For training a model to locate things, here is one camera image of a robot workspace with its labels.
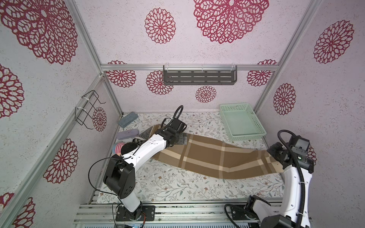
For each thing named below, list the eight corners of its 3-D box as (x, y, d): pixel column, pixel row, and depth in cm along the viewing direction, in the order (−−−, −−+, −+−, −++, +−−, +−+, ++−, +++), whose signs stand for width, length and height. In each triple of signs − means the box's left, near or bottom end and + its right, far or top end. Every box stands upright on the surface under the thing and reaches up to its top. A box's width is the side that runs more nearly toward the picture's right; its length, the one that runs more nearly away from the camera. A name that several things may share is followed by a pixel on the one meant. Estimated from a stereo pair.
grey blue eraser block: (117, 123, 116) (116, 121, 114) (133, 113, 123) (132, 111, 122) (123, 128, 113) (122, 126, 111) (139, 117, 120) (138, 115, 118)
